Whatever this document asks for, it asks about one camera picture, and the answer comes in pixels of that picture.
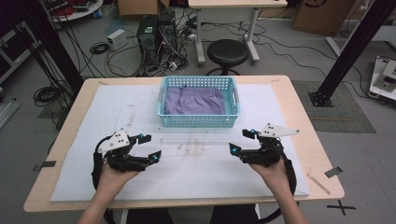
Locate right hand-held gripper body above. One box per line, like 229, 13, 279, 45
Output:
241, 122, 301, 168

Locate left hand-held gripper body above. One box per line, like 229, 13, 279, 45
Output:
97, 128, 149, 174

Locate light blue plastic basket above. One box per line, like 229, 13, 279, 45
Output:
156, 76, 241, 129

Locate purple shorts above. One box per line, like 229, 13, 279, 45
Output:
163, 86, 227, 116

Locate person's right hand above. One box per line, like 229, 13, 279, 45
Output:
247, 159, 291, 196

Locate person's left hand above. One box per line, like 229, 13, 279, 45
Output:
94, 161, 142, 199

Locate white foam mat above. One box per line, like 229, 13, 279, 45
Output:
49, 83, 311, 203

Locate person's dark trouser legs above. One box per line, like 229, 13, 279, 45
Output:
125, 204, 260, 224

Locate thin wooden stick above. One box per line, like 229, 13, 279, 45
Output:
306, 173, 332, 196

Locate black tape strip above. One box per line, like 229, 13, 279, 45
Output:
33, 160, 57, 173
324, 166, 344, 179

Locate black round stool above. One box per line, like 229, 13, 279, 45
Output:
205, 38, 250, 77

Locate dark grey floor mat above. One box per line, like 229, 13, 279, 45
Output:
290, 79, 377, 134

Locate black computer tower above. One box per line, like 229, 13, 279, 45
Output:
135, 15, 160, 65
157, 19, 177, 60

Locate white box device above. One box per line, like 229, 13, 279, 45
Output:
106, 28, 129, 51

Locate white desk with wooden top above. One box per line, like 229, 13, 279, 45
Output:
187, 0, 289, 68

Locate small cardboard box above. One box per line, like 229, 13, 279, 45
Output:
117, 0, 171, 17

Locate white machine base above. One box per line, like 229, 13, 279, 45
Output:
369, 55, 396, 101

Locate white round table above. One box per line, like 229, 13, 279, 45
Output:
43, 0, 105, 22

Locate large cardboard box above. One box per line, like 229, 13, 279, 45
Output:
292, 0, 356, 36

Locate grey metal rack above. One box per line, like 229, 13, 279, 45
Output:
0, 20, 41, 85

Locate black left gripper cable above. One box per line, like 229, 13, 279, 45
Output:
91, 134, 109, 191

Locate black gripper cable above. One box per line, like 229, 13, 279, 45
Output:
277, 145, 298, 196
91, 134, 109, 191

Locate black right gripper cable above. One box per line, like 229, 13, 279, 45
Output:
277, 145, 298, 196

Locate large coiled black cable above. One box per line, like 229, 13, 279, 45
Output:
33, 85, 64, 107

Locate small coiled black cable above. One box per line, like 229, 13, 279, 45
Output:
89, 41, 110, 55

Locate black metal stand post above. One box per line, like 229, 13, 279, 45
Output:
18, 0, 85, 94
307, 0, 396, 108

